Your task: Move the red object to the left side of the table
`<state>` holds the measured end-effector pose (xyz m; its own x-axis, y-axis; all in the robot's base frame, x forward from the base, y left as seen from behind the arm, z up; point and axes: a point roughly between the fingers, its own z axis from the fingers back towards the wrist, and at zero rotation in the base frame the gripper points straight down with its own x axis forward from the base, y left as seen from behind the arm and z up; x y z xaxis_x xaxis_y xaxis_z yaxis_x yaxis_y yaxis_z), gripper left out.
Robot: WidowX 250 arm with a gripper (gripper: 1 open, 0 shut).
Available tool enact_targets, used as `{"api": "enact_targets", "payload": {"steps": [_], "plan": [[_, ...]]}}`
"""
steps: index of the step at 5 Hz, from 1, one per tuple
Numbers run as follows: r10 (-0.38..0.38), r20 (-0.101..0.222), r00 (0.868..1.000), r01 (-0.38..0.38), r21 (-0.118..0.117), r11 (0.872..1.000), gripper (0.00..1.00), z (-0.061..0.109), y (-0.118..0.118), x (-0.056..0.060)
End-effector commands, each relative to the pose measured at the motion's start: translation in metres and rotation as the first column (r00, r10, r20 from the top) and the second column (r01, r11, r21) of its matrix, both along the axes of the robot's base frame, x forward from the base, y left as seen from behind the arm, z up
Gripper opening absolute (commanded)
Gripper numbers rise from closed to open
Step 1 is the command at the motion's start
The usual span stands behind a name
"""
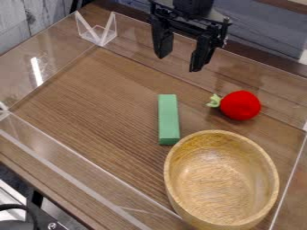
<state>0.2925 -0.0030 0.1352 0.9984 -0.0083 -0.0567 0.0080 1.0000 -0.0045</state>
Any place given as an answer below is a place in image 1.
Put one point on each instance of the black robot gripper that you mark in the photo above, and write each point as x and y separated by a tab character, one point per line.
194	16

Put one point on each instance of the red plush strawberry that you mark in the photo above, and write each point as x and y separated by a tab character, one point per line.
239	105

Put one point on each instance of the green rectangular block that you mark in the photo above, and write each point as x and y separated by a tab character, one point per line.
169	120

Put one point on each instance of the wooden oval bowl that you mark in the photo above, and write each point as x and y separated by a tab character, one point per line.
222	181

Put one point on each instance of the clear acrylic corner bracket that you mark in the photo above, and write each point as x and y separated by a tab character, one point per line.
98	35

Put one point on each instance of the clear acrylic enclosure wall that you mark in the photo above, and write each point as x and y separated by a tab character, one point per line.
79	122

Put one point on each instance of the black table frame leg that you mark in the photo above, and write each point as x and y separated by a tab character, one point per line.
46	221

